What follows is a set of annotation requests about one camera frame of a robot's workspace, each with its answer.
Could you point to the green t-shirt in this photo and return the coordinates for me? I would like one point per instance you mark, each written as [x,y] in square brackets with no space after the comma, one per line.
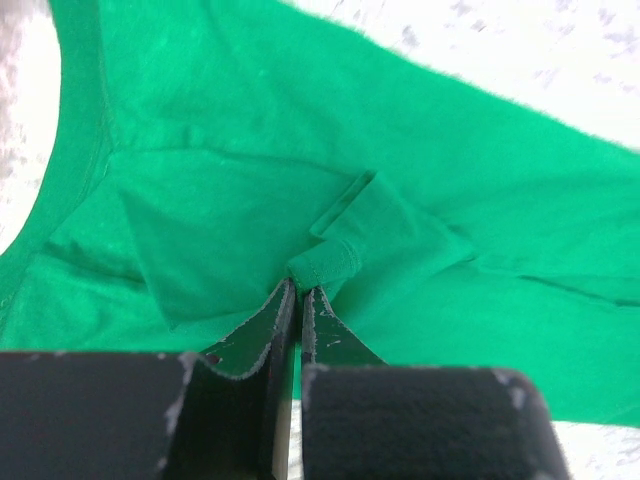
[206,150]

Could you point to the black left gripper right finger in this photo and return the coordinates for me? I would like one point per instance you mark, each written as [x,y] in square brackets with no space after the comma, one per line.
[365,419]

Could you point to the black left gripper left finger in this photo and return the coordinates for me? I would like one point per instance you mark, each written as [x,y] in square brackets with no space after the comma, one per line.
[223,413]

